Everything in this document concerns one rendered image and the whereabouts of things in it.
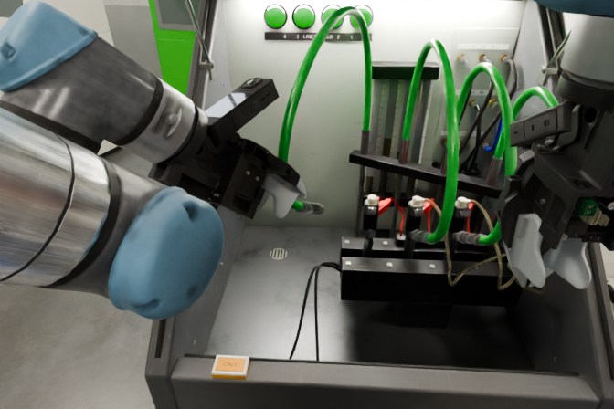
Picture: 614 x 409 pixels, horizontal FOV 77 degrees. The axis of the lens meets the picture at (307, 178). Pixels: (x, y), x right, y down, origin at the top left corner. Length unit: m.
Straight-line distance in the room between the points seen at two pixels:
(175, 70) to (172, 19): 0.42
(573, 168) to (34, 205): 0.34
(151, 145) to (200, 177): 0.07
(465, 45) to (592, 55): 0.62
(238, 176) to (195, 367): 0.34
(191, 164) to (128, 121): 0.08
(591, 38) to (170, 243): 0.29
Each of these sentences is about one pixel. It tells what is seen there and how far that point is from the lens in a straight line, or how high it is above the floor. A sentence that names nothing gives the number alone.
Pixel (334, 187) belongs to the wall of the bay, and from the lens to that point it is 1.02.
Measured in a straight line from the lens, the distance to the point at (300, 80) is 0.51.
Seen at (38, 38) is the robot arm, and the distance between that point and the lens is 0.34.
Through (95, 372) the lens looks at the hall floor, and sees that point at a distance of 1.99.
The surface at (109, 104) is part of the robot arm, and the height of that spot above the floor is 1.39.
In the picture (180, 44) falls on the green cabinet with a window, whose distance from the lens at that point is 3.55.
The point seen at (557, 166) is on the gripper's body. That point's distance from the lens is 0.35.
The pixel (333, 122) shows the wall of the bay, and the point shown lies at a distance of 0.94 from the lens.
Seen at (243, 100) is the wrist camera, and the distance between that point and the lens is 0.45.
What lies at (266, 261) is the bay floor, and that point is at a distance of 0.99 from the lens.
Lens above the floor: 1.49
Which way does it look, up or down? 30 degrees down
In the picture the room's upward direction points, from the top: straight up
